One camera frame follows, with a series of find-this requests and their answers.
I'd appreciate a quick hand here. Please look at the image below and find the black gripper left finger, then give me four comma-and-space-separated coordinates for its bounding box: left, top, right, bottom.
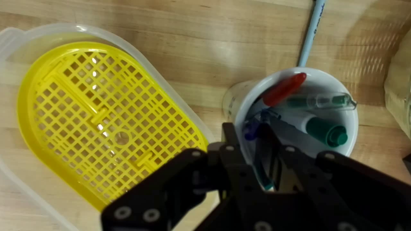
101, 123, 273, 231

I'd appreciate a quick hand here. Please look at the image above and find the red marker in cup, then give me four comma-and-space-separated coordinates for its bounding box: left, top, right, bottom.
262, 72, 307, 106

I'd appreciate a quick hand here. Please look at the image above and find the white paper cup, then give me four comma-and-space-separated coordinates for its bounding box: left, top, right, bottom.
224, 67, 359, 191

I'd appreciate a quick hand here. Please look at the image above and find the clear container with yellow strainer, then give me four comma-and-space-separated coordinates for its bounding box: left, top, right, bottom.
0, 23, 212, 231

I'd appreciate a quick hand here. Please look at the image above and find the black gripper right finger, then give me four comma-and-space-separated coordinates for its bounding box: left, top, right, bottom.
256, 124, 411, 231

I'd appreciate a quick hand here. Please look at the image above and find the clear pen in cup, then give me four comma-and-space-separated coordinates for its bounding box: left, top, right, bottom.
287, 92, 357, 109

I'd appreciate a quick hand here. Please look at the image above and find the black marker on table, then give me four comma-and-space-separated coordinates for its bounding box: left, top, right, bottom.
297, 0, 327, 67

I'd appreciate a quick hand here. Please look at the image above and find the green marker in cup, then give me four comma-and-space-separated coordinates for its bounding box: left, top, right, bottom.
306, 117, 348, 148

